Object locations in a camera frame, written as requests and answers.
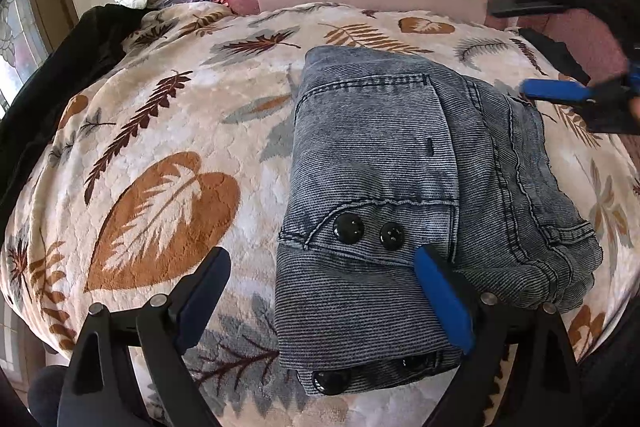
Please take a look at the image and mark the large black cloth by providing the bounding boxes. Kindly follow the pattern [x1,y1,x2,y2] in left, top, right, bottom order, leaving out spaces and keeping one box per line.
[0,3,147,233]

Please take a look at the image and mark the patterned glass window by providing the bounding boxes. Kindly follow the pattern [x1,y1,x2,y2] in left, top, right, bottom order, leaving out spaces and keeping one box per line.
[0,0,53,112]

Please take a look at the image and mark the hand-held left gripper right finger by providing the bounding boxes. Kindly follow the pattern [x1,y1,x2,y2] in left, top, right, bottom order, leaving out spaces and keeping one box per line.
[414,244,586,427]

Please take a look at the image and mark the beige leaf-print blanket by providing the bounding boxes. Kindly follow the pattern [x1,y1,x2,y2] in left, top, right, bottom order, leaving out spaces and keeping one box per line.
[2,2,638,427]

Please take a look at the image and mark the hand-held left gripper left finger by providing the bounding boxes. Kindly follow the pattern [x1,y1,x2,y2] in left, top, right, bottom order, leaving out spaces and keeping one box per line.
[57,247,232,427]

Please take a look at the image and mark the grey-blue denim pants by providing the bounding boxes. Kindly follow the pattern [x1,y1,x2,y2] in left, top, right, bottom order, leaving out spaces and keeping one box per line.
[274,45,604,397]

